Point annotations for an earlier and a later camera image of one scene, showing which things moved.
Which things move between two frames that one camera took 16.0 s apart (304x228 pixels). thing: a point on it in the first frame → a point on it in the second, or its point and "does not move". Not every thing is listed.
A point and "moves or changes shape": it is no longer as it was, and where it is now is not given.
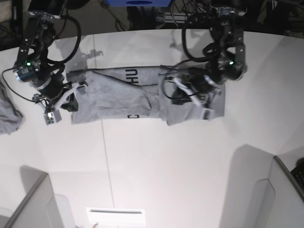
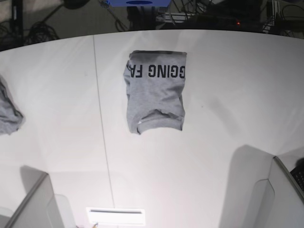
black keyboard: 298,173 does not move
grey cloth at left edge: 11,119 does not move
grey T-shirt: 163,96 moves or changes shape
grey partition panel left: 39,208 does not move
